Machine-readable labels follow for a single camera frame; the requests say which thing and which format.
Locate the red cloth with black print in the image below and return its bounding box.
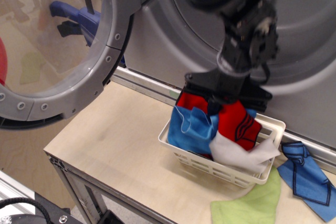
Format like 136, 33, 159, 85
218, 101, 262, 151

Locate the blue cloth with black outline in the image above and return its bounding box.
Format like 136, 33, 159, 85
278, 142, 335, 222

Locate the aluminium table frame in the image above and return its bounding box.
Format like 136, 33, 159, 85
45, 151, 173, 223

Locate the black robot base with cable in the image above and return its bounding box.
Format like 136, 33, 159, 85
1, 193, 77, 223

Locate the round transparent washer door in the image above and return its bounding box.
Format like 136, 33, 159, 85
1, 0, 146, 131

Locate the white plastic laundry basket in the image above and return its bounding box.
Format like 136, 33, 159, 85
158, 114, 286, 188

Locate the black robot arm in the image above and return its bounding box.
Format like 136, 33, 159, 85
183, 0, 278, 115

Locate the blue clamp behind door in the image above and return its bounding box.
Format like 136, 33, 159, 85
49, 1, 101, 47

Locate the white grey cloth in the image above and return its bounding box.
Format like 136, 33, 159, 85
209, 133, 280, 174

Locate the light green cloth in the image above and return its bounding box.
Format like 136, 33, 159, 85
211, 167, 281, 224

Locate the red cloth with black trim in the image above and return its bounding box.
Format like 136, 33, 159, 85
176, 92, 208, 114

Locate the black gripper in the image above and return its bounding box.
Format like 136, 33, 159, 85
184, 53, 272, 115

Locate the grey toy washing machine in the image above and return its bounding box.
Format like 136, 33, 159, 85
124, 0, 335, 148

